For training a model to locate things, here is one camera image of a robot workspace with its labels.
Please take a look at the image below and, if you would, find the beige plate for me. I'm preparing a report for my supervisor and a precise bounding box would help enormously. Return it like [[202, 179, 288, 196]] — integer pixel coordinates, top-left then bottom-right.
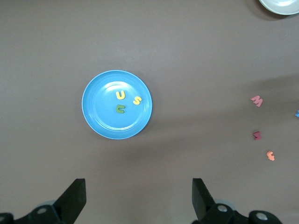
[[258, 0, 299, 16]]

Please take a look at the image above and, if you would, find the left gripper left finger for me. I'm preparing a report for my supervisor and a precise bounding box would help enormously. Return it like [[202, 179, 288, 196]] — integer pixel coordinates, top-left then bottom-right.
[[0, 178, 87, 224]]

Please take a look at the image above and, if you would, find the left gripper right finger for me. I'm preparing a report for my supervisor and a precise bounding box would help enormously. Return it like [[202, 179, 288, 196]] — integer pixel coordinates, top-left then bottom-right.
[[191, 178, 285, 224]]

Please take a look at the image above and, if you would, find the pink foam letter W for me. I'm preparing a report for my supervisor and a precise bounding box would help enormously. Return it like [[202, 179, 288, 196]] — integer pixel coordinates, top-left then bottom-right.
[[250, 95, 264, 108]]

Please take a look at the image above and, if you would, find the blue plate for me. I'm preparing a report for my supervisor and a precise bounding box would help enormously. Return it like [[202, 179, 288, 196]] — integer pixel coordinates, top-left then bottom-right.
[[81, 70, 153, 140]]

